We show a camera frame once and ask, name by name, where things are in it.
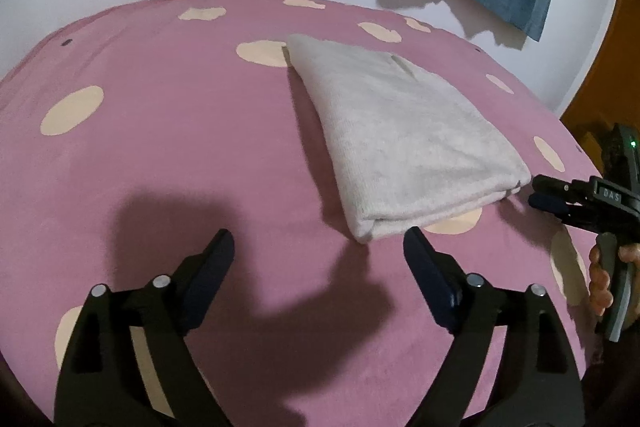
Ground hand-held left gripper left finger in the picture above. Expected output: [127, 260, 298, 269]
[54, 228, 235, 427]

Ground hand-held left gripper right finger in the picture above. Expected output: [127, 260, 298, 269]
[400, 227, 586, 427]

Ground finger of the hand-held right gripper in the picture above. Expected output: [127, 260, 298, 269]
[529, 192, 598, 230]
[531, 174, 596, 198]

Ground cream sweater with pink flowers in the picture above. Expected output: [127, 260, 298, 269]
[285, 33, 532, 244]

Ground person's right hand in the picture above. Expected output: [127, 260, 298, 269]
[588, 243, 640, 316]

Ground pink bed sheet cream dots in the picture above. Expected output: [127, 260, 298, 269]
[0, 0, 606, 427]

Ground wooden door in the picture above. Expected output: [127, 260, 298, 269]
[559, 0, 640, 168]

